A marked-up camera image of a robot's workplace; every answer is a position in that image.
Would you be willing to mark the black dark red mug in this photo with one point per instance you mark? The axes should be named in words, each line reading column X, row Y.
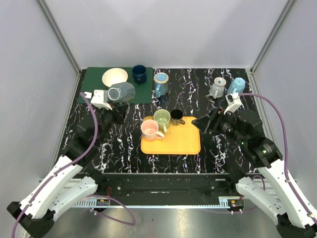
column 177, row 117

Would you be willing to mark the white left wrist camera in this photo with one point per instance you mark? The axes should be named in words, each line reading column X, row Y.
column 98, row 98

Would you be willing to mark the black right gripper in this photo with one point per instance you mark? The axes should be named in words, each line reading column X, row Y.
column 217, row 120

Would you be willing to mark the pink ceramic mug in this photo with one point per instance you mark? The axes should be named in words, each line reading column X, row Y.
column 150, row 130

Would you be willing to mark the dark blue mug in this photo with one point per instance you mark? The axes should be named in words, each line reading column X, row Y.
column 139, row 73

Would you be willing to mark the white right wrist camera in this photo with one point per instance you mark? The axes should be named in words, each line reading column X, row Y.
column 234, row 103

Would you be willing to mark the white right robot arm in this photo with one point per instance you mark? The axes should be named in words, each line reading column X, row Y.
column 291, row 212

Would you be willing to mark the left aluminium frame post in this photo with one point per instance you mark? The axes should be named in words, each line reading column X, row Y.
column 57, row 32

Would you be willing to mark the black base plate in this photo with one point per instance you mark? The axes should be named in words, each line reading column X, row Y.
column 119, row 185

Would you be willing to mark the aluminium frame post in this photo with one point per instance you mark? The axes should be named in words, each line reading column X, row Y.
column 278, row 24
column 57, row 32

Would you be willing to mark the slotted cable duct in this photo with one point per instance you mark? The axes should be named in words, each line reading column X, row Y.
column 157, row 200

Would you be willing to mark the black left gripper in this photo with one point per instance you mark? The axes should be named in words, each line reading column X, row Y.
column 118, row 110

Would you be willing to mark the light blue faceted mug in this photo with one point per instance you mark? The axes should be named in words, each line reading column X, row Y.
column 237, row 86

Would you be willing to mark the pale grey-blue mug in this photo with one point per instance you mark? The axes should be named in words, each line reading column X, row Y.
column 218, row 87

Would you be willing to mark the blue mug orange inside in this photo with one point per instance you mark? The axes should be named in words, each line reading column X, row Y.
column 161, row 80

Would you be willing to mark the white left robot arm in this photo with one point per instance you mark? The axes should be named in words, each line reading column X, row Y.
column 37, row 213

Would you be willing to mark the cream ceramic bowl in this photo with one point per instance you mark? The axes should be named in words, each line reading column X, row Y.
column 114, row 76

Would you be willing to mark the light green ceramic mug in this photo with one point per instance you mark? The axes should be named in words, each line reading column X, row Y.
column 162, row 117

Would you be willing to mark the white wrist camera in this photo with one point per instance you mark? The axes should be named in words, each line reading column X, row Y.
column 234, row 103
column 98, row 98

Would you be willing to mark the right aluminium frame post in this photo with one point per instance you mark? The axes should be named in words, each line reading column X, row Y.
column 278, row 24

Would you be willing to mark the green table mat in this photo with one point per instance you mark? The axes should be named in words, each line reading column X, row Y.
column 93, row 80

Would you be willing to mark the yellow plastic tray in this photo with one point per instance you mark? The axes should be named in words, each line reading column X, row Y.
column 179, row 140

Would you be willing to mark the grey faceted mug white inside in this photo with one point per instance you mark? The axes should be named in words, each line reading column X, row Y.
column 120, row 92

